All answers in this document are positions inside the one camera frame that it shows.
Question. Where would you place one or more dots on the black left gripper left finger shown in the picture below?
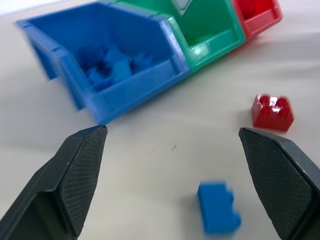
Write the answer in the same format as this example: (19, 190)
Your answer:
(75, 180)

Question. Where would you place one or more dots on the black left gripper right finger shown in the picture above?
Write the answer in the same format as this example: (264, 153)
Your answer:
(275, 180)

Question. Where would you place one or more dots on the blue building block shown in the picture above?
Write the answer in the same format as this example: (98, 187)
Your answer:
(143, 62)
(216, 210)
(121, 71)
(91, 56)
(96, 76)

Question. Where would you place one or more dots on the red building block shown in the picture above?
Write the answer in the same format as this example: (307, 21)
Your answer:
(273, 113)

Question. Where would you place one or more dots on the blue plastic bin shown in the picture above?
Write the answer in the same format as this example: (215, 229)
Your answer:
(160, 72)

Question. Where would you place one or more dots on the red plastic bin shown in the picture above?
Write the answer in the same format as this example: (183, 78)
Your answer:
(260, 22)

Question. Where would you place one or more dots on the green plastic bin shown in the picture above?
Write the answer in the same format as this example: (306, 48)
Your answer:
(212, 30)

